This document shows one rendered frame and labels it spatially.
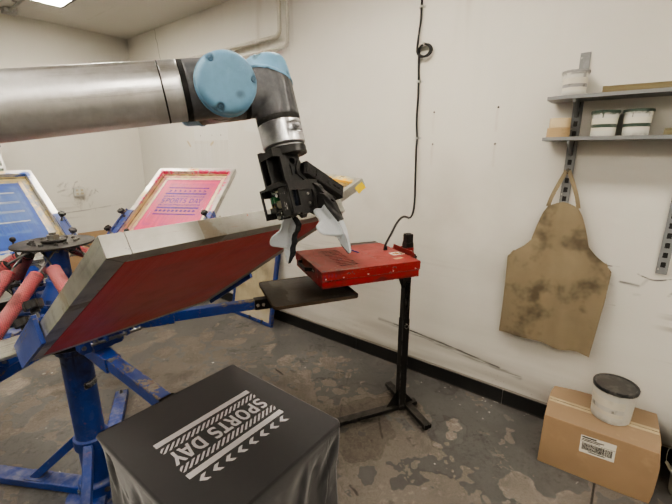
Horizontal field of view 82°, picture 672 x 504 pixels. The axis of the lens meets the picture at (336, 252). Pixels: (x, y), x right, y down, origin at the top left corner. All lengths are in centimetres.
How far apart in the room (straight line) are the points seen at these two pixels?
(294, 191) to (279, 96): 16
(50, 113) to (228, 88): 19
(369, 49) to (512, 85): 105
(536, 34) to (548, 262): 127
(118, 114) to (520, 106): 231
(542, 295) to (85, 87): 245
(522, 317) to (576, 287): 35
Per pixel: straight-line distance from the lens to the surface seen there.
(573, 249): 253
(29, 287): 183
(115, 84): 53
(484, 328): 285
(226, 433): 117
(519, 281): 261
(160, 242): 69
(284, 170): 65
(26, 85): 55
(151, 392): 146
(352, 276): 195
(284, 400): 125
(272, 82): 68
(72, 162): 546
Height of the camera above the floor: 168
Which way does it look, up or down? 15 degrees down
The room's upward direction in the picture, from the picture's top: straight up
